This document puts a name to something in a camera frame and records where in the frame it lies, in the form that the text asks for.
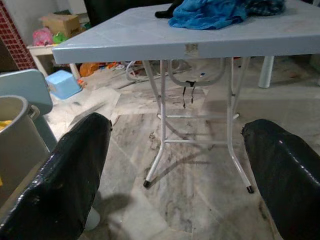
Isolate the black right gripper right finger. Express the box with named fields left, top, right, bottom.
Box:
left=240, top=118, right=320, bottom=240

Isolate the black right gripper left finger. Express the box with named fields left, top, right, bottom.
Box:
left=0, top=112, right=113, bottom=240

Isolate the blue cloth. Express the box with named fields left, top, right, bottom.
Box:
left=167, top=0, right=251, bottom=31

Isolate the grey bucket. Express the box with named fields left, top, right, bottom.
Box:
left=0, top=94, right=52, bottom=201

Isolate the yellow cloth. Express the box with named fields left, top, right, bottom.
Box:
left=0, top=119, right=14, bottom=133

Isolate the small light blue tub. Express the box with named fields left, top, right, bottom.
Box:
left=45, top=69, right=84, bottom=101

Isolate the orange toy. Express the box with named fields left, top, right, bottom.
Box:
left=79, top=62, right=101, bottom=77

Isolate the low white table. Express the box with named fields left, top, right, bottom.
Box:
left=26, top=42, right=81, bottom=80

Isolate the green plastic bag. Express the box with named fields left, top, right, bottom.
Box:
left=51, top=31, right=69, bottom=45

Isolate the pink plastic bag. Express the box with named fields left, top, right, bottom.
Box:
left=32, top=27, right=55, bottom=47

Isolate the red lattice panel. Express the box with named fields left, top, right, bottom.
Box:
left=0, top=3, right=38, bottom=71

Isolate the cardboard box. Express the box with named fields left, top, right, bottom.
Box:
left=40, top=12, right=81, bottom=38

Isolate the white folding table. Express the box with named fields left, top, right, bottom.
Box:
left=51, top=0, right=320, bottom=195

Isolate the blue plaid shirt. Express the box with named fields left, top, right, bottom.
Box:
left=239, top=0, right=286, bottom=16

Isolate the black television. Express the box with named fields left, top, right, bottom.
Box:
left=83, top=0, right=176, bottom=28

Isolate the black garment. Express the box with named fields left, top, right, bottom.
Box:
left=154, top=0, right=187, bottom=19

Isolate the black strap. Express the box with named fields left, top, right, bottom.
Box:
left=181, top=79, right=197, bottom=109

